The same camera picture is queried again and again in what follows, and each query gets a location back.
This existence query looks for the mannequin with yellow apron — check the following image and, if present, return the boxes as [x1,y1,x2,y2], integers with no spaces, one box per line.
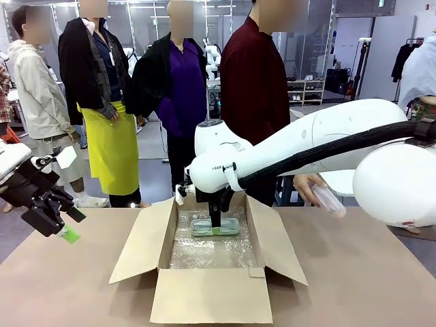
[57,0,142,208]

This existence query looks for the black cable sleeve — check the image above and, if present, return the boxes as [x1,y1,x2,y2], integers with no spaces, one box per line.
[238,119,436,191]

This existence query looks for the bubble wrap sheet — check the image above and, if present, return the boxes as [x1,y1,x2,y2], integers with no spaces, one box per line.
[168,203,259,270]

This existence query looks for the person in light blue shirt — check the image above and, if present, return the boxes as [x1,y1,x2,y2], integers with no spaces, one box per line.
[397,35,436,119]

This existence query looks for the hanging black jacket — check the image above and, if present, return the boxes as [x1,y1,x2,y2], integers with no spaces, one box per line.
[390,37,425,84]

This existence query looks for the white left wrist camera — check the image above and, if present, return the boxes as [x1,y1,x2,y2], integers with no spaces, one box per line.
[55,146,78,170]

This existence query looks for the mannequin with purple shirt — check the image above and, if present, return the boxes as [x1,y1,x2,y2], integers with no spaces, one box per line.
[131,0,209,200]

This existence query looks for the red plaid shirt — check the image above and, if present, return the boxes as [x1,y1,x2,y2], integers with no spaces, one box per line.
[0,63,13,124]

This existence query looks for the pink glasses case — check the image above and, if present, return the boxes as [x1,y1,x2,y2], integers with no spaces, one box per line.
[312,183,347,219]

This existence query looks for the dark plastic stool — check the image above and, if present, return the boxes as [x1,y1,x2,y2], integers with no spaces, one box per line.
[274,175,306,208]

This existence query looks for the green glasses case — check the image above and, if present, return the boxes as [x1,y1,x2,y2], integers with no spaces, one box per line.
[190,217,240,238]

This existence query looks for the white shoe rack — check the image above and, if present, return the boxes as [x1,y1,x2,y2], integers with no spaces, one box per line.
[286,75,325,106]

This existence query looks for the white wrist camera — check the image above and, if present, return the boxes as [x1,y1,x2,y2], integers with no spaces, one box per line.
[174,183,196,206]
[55,146,78,170]

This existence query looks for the person in white jacket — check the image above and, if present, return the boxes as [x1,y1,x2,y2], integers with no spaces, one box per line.
[7,5,110,208]

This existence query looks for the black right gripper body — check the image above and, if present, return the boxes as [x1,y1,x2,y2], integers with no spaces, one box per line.
[195,189,236,214]

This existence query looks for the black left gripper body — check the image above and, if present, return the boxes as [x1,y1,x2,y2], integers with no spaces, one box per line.
[0,156,74,209]

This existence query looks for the person's left hand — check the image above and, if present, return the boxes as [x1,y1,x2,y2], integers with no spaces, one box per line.
[293,173,328,207]

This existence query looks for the person in maroon jacket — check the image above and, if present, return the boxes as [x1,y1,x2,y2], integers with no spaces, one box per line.
[219,0,310,208]

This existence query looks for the black tripod stand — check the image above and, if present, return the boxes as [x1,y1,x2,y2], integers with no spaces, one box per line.
[350,37,373,102]

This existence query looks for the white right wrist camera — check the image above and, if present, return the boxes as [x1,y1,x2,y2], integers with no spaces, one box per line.
[174,183,196,206]

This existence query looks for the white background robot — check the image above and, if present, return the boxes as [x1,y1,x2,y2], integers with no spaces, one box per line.
[203,38,223,82]

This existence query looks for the cardboard box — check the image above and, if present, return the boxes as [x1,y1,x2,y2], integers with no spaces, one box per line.
[108,193,309,325]

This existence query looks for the black storage boxes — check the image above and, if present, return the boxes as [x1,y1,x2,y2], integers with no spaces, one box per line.
[325,67,352,93]

